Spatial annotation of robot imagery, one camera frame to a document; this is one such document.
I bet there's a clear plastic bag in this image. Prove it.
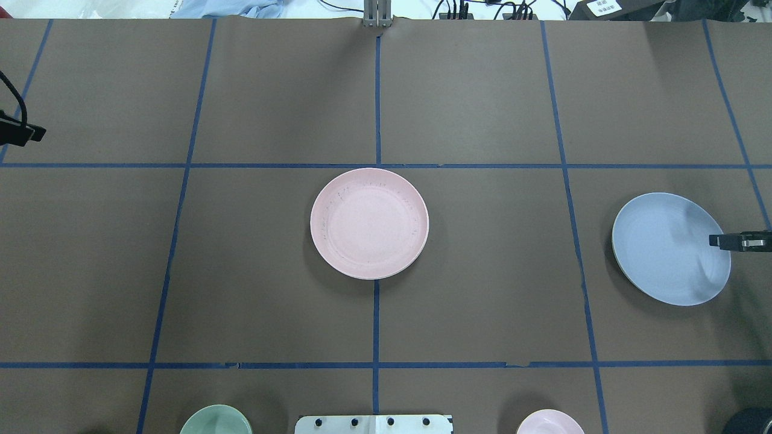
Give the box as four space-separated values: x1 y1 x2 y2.
78 1 184 19

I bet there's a pink plate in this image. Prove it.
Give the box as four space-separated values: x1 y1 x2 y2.
309 168 430 280

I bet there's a dark blue pot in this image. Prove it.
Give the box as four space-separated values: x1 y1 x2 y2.
721 407 771 433

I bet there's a black power strip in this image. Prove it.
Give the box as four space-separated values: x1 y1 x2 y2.
432 1 538 21

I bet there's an aluminium frame post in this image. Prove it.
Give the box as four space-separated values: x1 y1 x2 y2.
363 0 393 28

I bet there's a light blue shirt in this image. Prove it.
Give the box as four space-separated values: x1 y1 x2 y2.
170 1 285 19

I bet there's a green bowl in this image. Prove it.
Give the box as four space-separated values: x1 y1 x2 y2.
179 404 253 433

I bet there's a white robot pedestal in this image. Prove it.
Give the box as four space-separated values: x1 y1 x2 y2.
293 414 454 433

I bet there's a blue plate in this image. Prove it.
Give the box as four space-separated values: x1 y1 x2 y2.
612 192 732 307

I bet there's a small black box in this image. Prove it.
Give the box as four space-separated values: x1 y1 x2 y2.
568 1 677 22

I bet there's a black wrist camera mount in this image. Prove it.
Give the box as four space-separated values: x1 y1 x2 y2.
1 110 47 146

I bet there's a pink bowl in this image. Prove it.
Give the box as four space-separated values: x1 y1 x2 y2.
516 409 584 434

